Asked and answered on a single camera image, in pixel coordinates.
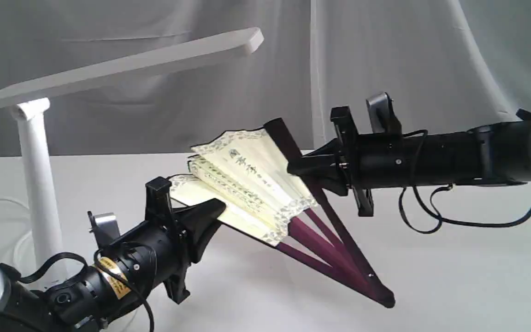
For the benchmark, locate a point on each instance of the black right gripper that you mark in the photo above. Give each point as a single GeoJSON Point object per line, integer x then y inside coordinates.
{"type": "Point", "coordinates": [376, 161]}

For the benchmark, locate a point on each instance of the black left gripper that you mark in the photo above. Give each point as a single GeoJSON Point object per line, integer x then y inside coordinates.
{"type": "Point", "coordinates": [158, 251]}

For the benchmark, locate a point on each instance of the cream folding paper fan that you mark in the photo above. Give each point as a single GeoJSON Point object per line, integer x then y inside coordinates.
{"type": "Point", "coordinates": [247, 170]}

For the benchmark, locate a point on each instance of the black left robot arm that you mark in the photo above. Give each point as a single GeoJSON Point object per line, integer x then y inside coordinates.
{"type": "Point", "coordinates": [66, 294]}

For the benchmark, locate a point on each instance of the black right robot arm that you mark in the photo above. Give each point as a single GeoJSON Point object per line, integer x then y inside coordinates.
{"type": "Point", "coordinates": [491, 155]}

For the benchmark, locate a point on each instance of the white desk lamp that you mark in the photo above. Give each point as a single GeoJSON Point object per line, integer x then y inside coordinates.
{"type": "Point", "coordinates": [28, 101]}

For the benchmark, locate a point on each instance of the grey backdrop curtain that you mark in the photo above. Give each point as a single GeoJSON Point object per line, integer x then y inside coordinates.
{"type": "Point", "coordinates": [448, 64]}

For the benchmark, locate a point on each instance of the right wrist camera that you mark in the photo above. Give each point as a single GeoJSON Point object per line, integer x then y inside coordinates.
{"type": "Point", "coordinates": [382, 116]}

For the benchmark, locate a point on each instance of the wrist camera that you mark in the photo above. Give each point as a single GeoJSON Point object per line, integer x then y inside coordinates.
{"type": "Point", "coordinates": [104, 228]}
{"type": "Point", "coordinates": [382, 116]}

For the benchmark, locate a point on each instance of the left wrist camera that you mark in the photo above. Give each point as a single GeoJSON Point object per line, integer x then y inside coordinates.
{"type": "Point", "coordinates": [104, 228]}

